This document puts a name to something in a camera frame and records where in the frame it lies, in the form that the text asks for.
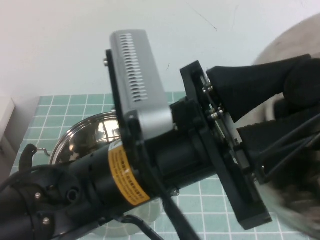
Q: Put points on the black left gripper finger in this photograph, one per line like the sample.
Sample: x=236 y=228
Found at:
x=245 y=87

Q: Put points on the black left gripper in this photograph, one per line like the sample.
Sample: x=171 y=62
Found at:
x=200 y=155

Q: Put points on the stainless pot lid black knob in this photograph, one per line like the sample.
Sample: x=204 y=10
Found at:
x=287 y=37

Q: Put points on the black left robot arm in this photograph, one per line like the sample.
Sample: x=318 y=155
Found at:
x=87 y=180

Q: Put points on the green checkered tablecloth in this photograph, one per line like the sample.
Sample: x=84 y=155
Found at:
x=75 y=105

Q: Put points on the white grey cabinet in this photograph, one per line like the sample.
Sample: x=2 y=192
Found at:
x=6 y=125

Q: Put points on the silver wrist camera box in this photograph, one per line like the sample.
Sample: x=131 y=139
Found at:
x=140 y=75

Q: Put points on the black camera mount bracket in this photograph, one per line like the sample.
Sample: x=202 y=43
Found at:
x=133 y=127

